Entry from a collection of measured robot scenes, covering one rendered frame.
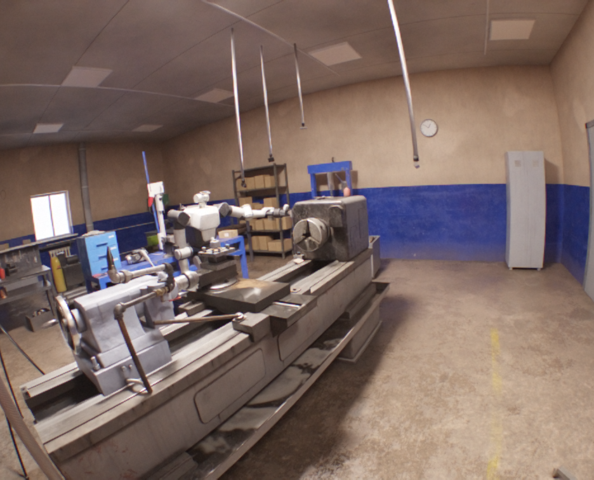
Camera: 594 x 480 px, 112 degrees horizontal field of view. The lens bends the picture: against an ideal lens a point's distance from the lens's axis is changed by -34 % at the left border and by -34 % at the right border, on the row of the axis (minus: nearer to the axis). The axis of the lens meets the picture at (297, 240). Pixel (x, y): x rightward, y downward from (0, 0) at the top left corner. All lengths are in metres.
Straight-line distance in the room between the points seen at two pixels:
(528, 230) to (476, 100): 2.30
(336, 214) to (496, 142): 3.80
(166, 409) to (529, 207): 4.96
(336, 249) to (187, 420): 1.73
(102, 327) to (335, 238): 1.85
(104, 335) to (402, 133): 5.30
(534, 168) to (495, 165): 0.78
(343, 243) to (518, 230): 3.34
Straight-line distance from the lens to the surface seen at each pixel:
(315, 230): 2.27
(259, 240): 6.84
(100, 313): 1.19
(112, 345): 1.20
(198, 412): 1.36
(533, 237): 5.16
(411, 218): 5.60
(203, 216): 2.34
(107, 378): 1.18
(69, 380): 1.42
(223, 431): 1.55
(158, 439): 1.28
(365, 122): 5.85
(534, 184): 5.08
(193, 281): 1.45
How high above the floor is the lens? 1.47
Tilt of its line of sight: 10 degrees down
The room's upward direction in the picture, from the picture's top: 5 degrees counter-clockwise
